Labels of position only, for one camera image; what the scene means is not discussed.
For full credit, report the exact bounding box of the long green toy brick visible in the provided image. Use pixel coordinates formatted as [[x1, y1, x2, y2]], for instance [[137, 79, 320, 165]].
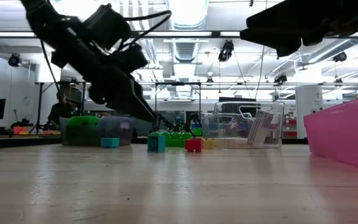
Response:
[[150, 130, 193, 148]]

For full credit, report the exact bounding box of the white boxed playing card deck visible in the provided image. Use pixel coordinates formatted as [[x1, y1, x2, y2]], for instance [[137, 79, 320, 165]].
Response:
[[247, 108, 275, 147]]

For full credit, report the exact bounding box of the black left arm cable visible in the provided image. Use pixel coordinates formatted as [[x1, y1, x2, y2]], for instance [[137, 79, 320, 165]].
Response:
[[116, 10, 172, 52]]

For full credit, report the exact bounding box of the small blue toy brick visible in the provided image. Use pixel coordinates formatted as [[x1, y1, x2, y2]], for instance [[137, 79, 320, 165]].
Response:
[[147, 134, 167, 153]]

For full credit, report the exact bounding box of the black ceiling spotlight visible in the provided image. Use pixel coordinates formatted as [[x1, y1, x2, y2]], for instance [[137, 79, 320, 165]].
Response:
[[7, 52, 22, 68], [218, 39, 235, 62]]

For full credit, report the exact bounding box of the black background stand frame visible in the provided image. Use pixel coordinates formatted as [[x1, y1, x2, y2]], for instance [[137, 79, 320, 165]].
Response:
[[155, 82, 202, 131]]

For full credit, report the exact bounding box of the purple foam die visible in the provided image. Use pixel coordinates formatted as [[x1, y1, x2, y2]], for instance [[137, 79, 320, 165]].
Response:
[[98, 116, 134, 146]]

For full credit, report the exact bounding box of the black background monitor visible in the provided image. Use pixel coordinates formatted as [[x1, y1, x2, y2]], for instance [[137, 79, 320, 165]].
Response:
[[218, 96, 257, 114]]

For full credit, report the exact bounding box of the small teal toy brick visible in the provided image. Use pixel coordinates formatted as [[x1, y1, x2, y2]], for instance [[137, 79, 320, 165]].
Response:
[[100, 138, 120, 149]]

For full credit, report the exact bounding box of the small red toy brick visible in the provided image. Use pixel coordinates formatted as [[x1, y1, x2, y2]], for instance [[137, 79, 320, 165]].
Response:
[[185, 138, 204, 153]]

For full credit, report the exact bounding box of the green foam die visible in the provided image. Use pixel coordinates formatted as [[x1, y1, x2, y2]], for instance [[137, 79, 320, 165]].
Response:
[[65, 116, 101, 146]]

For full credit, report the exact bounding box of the black aluminium table frame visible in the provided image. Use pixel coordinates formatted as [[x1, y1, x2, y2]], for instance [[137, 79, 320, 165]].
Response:
[[0, 136, 309, 150]]

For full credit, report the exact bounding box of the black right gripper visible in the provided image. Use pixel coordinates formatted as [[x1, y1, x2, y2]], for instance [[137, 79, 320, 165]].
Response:
[[239, 0, 358, 58]]

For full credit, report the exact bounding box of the person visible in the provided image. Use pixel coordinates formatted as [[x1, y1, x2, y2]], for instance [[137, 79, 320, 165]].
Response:
[[47, 91, 74, 127]]

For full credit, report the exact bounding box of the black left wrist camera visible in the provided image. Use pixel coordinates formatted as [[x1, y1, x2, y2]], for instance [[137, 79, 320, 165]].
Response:
[[84, 3, 132, 50]]

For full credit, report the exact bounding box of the clear plastic bin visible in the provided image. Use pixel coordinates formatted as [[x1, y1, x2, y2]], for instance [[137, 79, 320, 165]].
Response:
[[201, 101, 285, 149]]

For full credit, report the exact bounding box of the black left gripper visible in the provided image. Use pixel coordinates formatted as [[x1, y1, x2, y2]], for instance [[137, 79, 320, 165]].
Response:
[[51, 29, 158, 123]]

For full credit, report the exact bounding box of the grey translucent plastic bin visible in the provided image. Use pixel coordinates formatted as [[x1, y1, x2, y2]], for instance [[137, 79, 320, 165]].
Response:
[[59, 115, 135, 146]]

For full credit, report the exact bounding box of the long ceiling light bar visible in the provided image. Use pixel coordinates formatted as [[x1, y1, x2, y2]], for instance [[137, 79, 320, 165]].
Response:
[[0, 30, 245, 39]]

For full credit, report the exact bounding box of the silver ventilation duct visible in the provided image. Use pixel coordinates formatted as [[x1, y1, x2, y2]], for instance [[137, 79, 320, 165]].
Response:
[[166, 0, 209, 63]]

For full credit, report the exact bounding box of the pink plastic bin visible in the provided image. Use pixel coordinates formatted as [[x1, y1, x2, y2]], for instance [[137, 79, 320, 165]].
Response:
[[303, 94, 358, 174]]

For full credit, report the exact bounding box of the white pillar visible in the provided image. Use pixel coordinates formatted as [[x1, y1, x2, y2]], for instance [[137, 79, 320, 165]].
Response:
[[295, 85, 324, 139]]

